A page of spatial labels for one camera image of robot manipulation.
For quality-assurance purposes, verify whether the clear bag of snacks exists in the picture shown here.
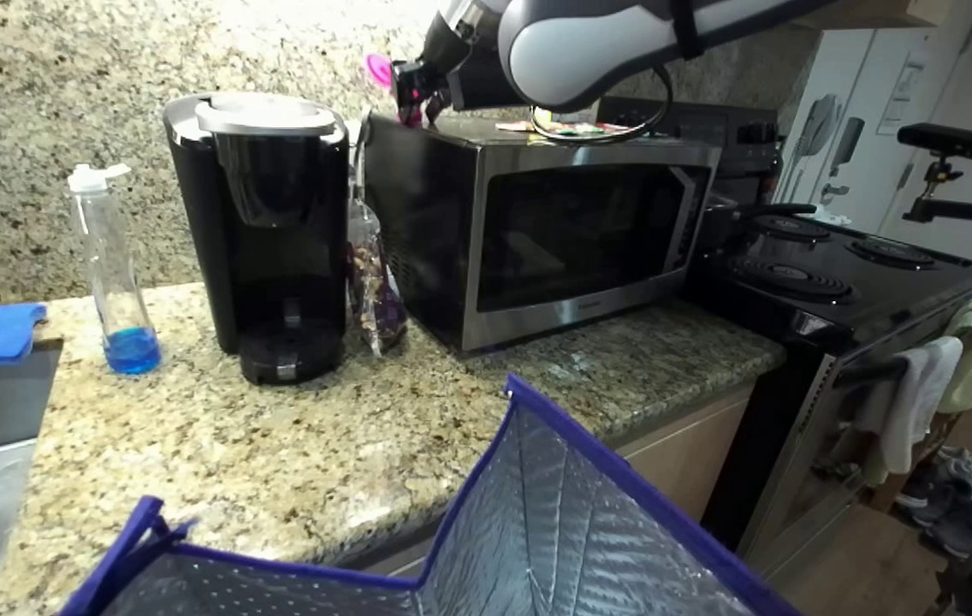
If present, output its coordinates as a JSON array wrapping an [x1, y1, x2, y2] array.
[[342, 114, 413, 360]]

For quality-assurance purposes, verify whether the purple insulated bag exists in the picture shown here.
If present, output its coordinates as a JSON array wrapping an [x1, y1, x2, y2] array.
[[56, 372, 805, 616]]

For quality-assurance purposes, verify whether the black stereo camera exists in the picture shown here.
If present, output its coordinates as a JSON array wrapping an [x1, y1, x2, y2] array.
[[893, 121, 972, 166]]

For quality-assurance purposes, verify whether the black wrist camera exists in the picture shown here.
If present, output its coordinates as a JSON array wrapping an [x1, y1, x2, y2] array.
[[449, 47, 516, 114]]

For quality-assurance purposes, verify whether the white towel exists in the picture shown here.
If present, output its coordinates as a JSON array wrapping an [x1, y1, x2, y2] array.
[[863, 332, 965, 486]]

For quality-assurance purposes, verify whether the black electric stove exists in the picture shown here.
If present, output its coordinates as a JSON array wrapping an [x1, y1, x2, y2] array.
[[595, 97, 972, 566]]

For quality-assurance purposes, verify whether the black stainless microwave oven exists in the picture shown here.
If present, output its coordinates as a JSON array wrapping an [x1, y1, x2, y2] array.
[[358, 107, 729, 360]]

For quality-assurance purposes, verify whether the dark grey bag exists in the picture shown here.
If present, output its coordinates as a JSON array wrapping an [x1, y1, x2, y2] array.
[[893, 441, 972, 561]]

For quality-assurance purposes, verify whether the white paper sheet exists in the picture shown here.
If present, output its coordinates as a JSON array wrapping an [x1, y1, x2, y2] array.
[[494, 107, 632, 146]]

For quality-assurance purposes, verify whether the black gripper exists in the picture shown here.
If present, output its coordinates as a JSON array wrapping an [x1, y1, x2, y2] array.
[[390, 0, 500, 131]]

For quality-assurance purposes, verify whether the white refrigerator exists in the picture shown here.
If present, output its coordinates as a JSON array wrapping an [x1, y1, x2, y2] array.
[[774, 26, 972, 251]]

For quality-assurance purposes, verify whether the clear bottle with blue liquid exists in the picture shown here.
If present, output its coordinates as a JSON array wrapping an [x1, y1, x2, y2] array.
[[66, 162, 164, 381]]

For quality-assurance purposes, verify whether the pink reusable coffee pod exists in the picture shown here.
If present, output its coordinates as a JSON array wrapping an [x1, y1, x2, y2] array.
[[362, 47, 431, 131]]

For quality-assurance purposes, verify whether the black coffee maker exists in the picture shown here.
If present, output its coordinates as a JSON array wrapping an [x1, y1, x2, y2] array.
[[162, 93, 353, 389]]

